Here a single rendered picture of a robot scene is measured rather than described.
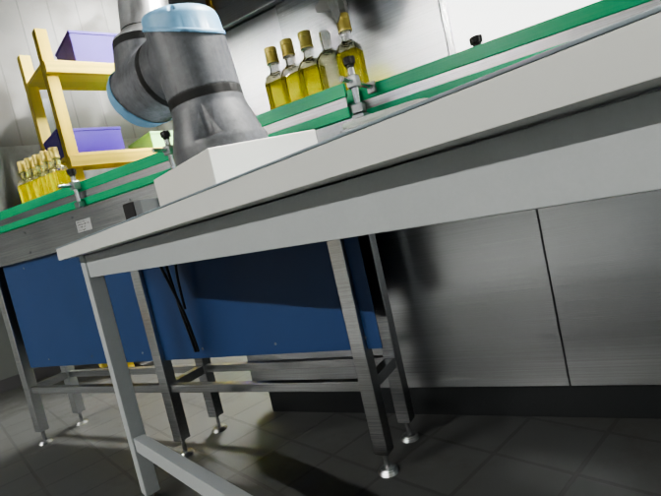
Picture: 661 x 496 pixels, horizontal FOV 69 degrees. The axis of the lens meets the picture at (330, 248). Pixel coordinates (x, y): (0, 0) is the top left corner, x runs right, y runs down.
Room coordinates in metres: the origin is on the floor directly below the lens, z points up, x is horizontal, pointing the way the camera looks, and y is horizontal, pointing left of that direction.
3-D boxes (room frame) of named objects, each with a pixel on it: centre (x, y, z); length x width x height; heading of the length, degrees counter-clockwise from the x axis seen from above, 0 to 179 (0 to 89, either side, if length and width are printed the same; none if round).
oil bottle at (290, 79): (1.34, -0.01, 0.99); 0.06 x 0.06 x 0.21; 60
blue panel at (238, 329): (1.62, 0.58, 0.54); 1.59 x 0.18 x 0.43; 60
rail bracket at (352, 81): (1.12, -0.14, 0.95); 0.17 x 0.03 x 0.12; 150
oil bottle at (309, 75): (1.31, -0.06, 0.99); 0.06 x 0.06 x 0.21; 61
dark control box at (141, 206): (1.41, 0.51, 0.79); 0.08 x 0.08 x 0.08; 60
